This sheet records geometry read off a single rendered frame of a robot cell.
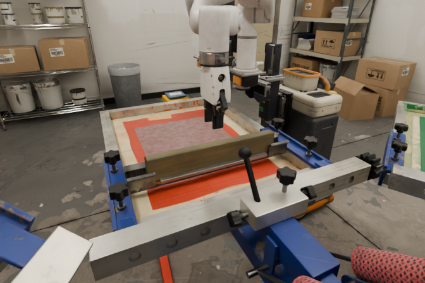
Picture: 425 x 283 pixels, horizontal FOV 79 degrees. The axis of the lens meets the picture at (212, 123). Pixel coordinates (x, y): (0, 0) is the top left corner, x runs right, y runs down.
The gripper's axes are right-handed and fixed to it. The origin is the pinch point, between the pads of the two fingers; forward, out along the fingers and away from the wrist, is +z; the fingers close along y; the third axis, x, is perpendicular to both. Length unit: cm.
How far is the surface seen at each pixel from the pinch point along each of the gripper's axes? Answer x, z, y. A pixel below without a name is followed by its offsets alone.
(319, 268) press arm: 0.8, 10.0, -41.7
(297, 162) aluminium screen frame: -25.7, 16.3, -7.9
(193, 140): -2.2, 18.1, 23.3
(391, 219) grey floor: -153, 113, 18
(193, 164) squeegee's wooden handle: 6.9, 12.4, -1.2
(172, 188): 13.5, 18.4, -1.6
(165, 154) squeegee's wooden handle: 14.5, 7.9, -0.4
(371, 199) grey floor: -160, 113, 39
